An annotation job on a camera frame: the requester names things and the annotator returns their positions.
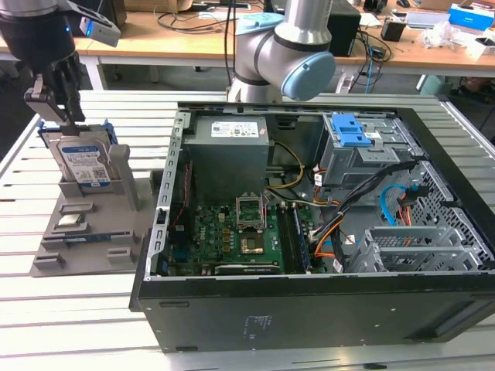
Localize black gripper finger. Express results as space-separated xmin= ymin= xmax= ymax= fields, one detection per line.
xmin=49 ymin=52 xmax=87 ymax=124
xmin=23 ymin=74 xmax=79 ymax=136

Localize hard disk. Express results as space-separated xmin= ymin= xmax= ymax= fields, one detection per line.
xmin=37 ymin=118 xmax=115 ymax=193

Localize grey metal disk bay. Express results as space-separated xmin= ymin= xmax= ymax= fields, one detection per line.
xmin=343 ymin=226 xmax=480 ymax=274

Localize short wooden desk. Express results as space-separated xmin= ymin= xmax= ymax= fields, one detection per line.
xmin=0 ymin=36 xmax=105 ymax=92

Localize cardboard box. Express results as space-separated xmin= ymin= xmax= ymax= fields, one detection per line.
xmin=125 ymin=0 xmax=194 ymax=12

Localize grey parts rack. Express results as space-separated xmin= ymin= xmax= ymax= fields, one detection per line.
xmin=30 ymin=145 xmax=167 ymax=278

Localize RAM stick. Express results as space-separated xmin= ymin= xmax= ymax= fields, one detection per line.
xmin=63 ymin=233 xmax=113 ymax=243

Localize grey power supply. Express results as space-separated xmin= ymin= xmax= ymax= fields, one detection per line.
xmin=182 ymin=115 xmax=271 ymax=194

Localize green motherboard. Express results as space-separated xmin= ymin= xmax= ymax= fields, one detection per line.
xmin=166 ymin=200 xmax=329 ymax=276

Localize metal socket cover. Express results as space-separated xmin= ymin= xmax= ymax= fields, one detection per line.
xmin=234 ymin=191 xmax=268 ymax=232

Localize black graphics card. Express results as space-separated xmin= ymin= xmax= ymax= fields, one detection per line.
xmin=200 ymin=262 xmax=285 ymax=276

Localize blue plastic drive latch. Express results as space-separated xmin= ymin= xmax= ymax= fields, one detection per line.
xmin=331 ymin=113 xmax=374 ymax=148

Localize black desktop tower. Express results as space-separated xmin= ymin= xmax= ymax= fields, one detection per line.
xmin=328 ymin=5 xmax=363 ymax=58

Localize grey optical drive cage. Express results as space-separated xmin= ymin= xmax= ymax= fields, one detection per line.
xmin=320 ymin=111 xmax=426 ymax=189

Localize small black box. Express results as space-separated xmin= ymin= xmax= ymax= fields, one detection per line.
xmin=381 ymin=19 xmax=408 ymax=43

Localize black PC case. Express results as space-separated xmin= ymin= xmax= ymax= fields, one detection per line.
xmin=128 ymin=100 xmax=495 ymax=353

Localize long wooden desk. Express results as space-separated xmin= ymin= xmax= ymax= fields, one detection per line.
xmin=87 ymin=0 xmax=495 ymax=94

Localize pale green bin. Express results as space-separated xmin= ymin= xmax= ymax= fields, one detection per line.
xmin=415 ymin=73 xmax=446 ymax=97

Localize grey tray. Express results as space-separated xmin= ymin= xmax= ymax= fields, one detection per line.
xmin=404 ymin=10 xmax=452 ymax=30

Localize clear plastic bag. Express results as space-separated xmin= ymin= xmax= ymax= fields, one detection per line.
xmin=420 ymin=21 xmax=471 ymax=49

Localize blue and white box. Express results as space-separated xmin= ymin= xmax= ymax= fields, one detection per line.
xmin=448 ymin=2 xmax=495 ymax=29

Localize dark red bag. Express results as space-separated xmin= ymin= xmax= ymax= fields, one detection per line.
xmin=459 ymin=76 xmax=495 ymax=104

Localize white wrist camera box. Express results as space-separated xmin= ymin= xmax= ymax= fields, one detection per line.
xmin=63 ymin=0 xmax=121 ymax=48

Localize yellow wires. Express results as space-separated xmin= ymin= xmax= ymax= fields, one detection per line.
xmin=272 ymin=141 xmax=305 ymax=190

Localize grey white wire bundle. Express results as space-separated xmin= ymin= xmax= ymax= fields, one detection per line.
xmin=265 ymin=188 xmax=341 ymax=208

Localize orange wires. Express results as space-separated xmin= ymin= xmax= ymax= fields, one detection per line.
xmin=313 ymin=220 xmax=341 ymax=259

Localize black wire bundle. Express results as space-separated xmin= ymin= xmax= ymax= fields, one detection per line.
xmin=309 ymin=160 xmax=422 ymax=248

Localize blue flat wire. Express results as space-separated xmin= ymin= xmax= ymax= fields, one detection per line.
xmin=379 ymin=185 xmax=407 ymax=227

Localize black wire connector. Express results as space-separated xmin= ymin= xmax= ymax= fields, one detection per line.
xmin=396 ymin=185 xmax=428 ymax=209

